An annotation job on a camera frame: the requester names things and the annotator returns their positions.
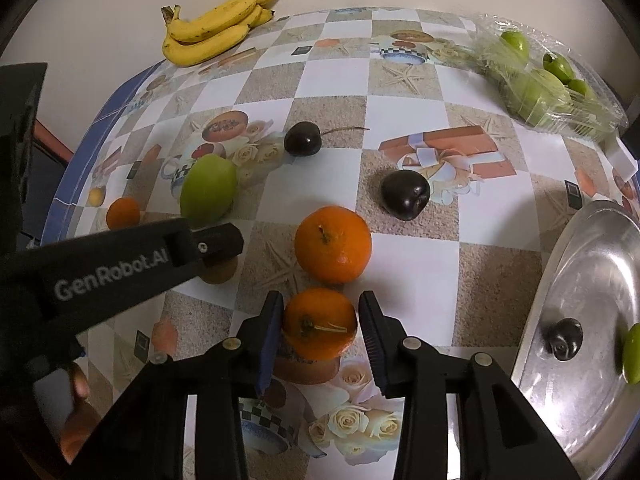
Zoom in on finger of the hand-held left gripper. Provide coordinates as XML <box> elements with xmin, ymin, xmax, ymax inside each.
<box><xmin>192</xmin><ymin>223</ymin><xmax>245</xmax><ymax>276</ymax></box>

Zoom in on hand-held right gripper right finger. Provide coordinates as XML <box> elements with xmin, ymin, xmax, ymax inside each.
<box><xmin>357</xmin><ymin>290</ymin><xmax>583</xmax><ymax>480</ymax></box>

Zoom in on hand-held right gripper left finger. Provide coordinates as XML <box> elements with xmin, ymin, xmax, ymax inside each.
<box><xmin>65</xmin><ymin>290</ymin><xmax>286</xmax><ymax>480</ymax></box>

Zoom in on small brown kiwi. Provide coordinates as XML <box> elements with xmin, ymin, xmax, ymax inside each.
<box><xmin>202</xmin><ymin>257</ymin><xmax>238</xmax><ymax>284</ymax></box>

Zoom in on green mango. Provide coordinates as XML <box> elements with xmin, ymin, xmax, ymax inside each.
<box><xmin>179</xmin><ymin>154</ymin><xmax>238</xmax><ymax>228</ymax></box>

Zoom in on orange with stem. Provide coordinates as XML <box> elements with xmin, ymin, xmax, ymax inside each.
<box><xmin>281</xmin><ymin>287</ymin><xmax>358</xmax><ymax>362</ymax></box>

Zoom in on small orange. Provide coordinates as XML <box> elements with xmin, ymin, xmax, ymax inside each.
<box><xmin>106</xmin><ymin>196</ymin><xmax>142</xmax><ymax>231</ymax></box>

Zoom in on large orange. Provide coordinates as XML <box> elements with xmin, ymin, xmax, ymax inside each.
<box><xmin>294</xmin><ymin>205</ymin><xmax>373</xmax><ymax>284</ymax></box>

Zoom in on dark plum with stem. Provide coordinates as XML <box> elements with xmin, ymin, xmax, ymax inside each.
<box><xmin>284</xmin><ymin>121</ymin><xmax>371</xmax><ymax>157</ymax></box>

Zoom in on round metal plate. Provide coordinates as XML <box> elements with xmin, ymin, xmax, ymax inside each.
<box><xmin>511</xmin><ymin>199</ymin><xmax>640</xmax><ymax>480</ymax></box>

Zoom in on large green jujube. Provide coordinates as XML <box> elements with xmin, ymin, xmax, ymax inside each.
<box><xmin>621</xmin><ymin>323</ymin><xmax>640</xmax><ymax>386</ymax></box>

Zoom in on person's left hand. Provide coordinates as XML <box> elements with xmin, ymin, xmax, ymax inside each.
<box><xmin>59</xmin><ymin>360</ymin><xmax>103</xmax><ymax>463</ymax></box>

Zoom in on checkered printed tablecloth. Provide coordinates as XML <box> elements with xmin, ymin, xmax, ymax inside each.
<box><xmin>40</xmin><ymin>7</ymin><xmax>640</xmax><ymax>480</ymax></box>

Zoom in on yellow banana bunch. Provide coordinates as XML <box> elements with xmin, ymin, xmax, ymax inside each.
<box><xmin>161</xmin><ymin>0</ymin><xmax>282</xmax><ymax>67</ymax></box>

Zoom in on heap of green jujubes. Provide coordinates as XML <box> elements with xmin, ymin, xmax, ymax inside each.
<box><xmin>495</xmin><ymin>30</ymin><xmax>608</xmax><ymax>128</ymax></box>

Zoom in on white box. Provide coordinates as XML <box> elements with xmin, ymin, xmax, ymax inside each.
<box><xmin>604</xmin><ymin>135</ymin><xmax>637</xmax><ymax>179</ymax></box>

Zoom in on bag of green fruit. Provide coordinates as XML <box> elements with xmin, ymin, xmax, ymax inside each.
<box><xmin>472</xmin><ymin>12</ymin><xmax>630</xmax><ymax>143</ymax></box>

